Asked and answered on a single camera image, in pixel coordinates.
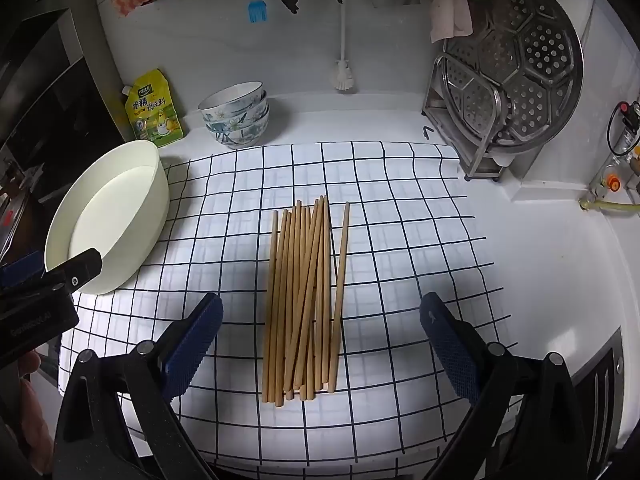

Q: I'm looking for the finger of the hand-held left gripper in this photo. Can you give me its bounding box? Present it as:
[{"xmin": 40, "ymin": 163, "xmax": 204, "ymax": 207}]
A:
[
  {"xmin": 45, "ymin": 247, "xmax": 103, "ymax": 292},
  {"xmin": 0, "ymin": 251, "xmax": 46, "ymax": 288}
]

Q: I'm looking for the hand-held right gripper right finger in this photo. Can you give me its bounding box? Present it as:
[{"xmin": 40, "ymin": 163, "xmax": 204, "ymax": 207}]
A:
[{"xmin": 419, "ymin": 291, "xmax": 587, "ymax": 480}]

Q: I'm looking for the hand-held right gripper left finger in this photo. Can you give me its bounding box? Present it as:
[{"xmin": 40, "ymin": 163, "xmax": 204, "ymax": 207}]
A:
[{"xmin": 52, "ymin": 292, "xmax": 224, "ymax": 480}]

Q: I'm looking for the white round basin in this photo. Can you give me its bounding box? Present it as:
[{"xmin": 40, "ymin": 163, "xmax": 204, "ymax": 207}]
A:
[{"xmin": 44, "ymin": 140, "xmax": 171, "ymax": 296}]

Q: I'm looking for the pile of wooden chopsticks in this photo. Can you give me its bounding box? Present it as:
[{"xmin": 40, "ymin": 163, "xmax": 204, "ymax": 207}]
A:
[{"xmin": 261, "ymin": 195, "xmax": 351, "ymax": 405}]

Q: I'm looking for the person's left hand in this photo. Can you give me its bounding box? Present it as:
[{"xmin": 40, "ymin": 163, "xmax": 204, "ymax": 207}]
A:
[{"xmin": 15, "ymin": 349, "xmax": 55, "ymax": 466}]

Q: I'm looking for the white black grid mat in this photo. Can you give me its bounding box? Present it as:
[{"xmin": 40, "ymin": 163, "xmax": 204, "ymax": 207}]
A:
[{"xmin": 57, "ymin": 141, "xmax": 516, "ymax": 480}]

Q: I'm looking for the dark slotted panel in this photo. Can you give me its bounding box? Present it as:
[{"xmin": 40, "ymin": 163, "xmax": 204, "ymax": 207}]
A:
[{"xmin": 570, "ymin": 327, "xmax": 626, "ymax": 463}]

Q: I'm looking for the yellow seasoning pouch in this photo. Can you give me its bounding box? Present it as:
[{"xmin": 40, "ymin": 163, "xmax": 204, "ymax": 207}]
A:
[{"xmin": 121, "ymin": 68, "xmax": 185, "ymax": 148}]

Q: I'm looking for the steel dish rack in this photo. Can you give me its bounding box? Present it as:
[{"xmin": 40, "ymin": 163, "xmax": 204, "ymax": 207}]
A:
[{"xmin": 421, "ymin": 52, "xmax": 508, "ymax": 182}]

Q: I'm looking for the floral ceramic bowl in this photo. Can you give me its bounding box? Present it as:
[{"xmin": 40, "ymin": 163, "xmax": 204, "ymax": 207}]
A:
[
  {"xmin": 202, "ymin": 91, "xmax": 269, "ymax": 134},
  {"xmin": 207, "ymin": 105, "xmax": 271, "ymax": 149},
  {"xmin": 197, "ymin": 81, "xmax": 264, "ymax": 121}
]

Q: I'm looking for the small steel steamer plate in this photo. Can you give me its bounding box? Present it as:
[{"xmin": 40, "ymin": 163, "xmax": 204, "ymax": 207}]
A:
[{"xmin": 433, "ymin": 54, "xmax": 507, "ymax": 138}]

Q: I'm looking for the gas valve fitting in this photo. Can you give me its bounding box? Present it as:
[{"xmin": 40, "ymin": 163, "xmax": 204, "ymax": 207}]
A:
[{"xmin": 587, "ymin": 100, "xmax": 640, "ymax": 197}]

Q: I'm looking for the white dish brush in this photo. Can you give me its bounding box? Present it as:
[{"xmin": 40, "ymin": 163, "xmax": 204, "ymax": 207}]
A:
[{"xmin": 330, "ymin": 2, "xmax": 356, "ymax": 92}]

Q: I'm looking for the large steel steamer plate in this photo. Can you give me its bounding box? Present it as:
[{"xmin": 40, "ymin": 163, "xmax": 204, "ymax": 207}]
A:
[{"xmin": 442, "ymin": 0, "xmax": 585, "ymax": 156}]

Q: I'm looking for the pink hanging cloth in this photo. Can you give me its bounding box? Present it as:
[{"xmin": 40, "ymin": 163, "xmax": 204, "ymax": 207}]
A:
[{"xmin": 426, "ymin": 0, "xmax": 474, "ymax": 44}]

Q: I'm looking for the yellow gas hose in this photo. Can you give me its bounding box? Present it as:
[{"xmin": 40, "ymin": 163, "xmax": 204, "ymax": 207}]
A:
[{"xmin": 580, "ymin": 199, "xmax": 640, "ymax": 217}]

